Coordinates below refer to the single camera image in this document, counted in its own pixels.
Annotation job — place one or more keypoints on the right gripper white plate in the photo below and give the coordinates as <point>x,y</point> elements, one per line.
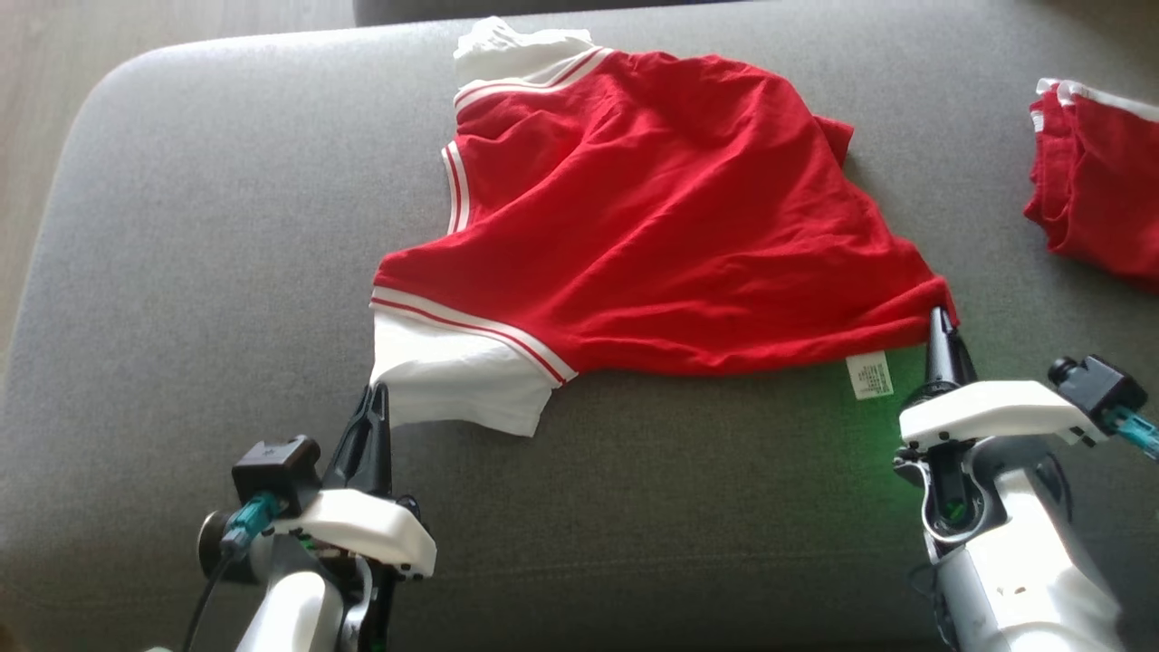
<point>996,412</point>

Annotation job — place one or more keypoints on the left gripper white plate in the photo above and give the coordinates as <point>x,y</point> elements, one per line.
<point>371,534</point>

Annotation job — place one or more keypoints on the red shorts with white stripes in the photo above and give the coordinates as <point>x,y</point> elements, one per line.
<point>1105,181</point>

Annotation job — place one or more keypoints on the red t-shirt with white sleeves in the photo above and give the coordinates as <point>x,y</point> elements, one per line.
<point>679,226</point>

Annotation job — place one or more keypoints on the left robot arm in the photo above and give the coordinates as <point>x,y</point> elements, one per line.
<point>290,607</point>

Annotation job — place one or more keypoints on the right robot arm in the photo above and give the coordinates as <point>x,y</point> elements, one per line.
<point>1014,561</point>

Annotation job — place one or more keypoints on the grey sofa seat cushion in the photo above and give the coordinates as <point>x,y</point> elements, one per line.
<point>679,507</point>

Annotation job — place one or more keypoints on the grey sofa backrest cushion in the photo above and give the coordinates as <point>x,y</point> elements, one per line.
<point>543,9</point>

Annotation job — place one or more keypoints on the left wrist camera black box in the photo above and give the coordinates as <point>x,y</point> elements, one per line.
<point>276,471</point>

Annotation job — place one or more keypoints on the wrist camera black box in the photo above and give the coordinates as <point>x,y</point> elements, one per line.
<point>276,471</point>
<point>1100,389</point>

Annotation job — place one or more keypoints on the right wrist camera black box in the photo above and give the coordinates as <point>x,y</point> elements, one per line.
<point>1100,389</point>

